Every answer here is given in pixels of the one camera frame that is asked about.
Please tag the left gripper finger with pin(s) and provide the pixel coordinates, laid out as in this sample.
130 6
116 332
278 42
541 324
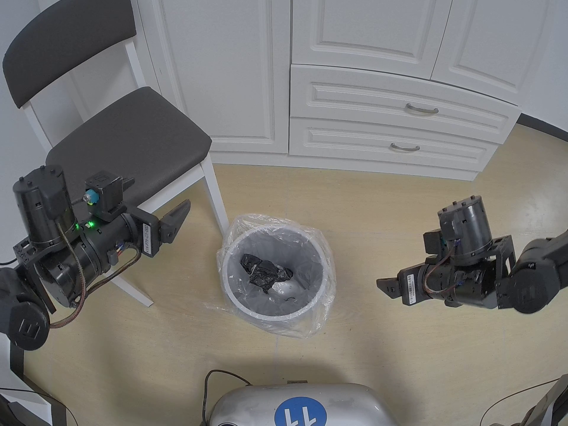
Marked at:
173 222

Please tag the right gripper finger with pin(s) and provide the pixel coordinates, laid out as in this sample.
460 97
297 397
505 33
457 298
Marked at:
390 287

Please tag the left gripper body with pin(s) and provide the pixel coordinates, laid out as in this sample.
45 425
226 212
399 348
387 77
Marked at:
97 251

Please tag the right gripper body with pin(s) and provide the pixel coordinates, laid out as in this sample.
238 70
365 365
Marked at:
457 289

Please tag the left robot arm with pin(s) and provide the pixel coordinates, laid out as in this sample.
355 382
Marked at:
40 202

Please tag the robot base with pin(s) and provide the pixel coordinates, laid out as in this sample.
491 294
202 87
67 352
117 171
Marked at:
306 404

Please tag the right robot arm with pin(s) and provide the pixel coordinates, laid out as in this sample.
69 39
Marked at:
532 273

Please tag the clear plastic bag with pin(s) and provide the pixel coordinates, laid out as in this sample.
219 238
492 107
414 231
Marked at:
321 315

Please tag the crumpled black plastic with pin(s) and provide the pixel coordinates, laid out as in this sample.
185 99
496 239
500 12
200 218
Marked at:
264 271

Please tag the white trash bin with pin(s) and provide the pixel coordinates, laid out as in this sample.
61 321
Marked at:
266 314

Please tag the white chair with grey cushions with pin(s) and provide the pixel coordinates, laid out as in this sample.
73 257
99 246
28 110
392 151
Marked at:
128 140

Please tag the clear printed wrapper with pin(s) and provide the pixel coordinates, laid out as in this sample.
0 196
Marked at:
279 288

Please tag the white wardrobe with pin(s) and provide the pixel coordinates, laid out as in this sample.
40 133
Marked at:
368 25

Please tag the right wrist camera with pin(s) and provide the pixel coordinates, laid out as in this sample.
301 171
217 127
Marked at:
432 243

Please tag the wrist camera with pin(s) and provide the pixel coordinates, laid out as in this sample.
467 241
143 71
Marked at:
106 191
432 243

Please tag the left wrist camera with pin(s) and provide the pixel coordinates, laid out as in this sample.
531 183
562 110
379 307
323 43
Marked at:
106 191

